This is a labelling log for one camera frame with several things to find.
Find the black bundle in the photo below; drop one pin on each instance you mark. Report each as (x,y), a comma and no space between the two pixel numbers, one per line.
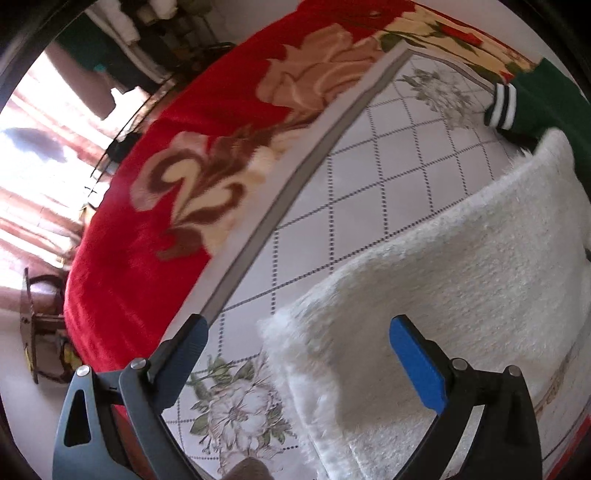
(123,146)

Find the folded green garment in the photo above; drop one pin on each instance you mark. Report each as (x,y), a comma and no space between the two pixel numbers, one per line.
(549,101)

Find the pink curtain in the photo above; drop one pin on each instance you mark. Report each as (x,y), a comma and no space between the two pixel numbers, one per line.
(41,175)

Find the white knit jacket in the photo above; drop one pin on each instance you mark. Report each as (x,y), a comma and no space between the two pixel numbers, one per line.
(438,295)

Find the red floral blanket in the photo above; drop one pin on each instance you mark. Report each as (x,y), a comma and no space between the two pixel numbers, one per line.
(138,258)

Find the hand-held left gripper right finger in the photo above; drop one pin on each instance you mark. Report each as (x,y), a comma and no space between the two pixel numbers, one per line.
(420,364)

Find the dark wooden chair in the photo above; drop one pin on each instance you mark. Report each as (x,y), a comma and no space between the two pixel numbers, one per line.
(44,318)

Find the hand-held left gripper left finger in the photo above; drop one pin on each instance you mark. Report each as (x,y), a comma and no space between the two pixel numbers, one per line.
(180,364)

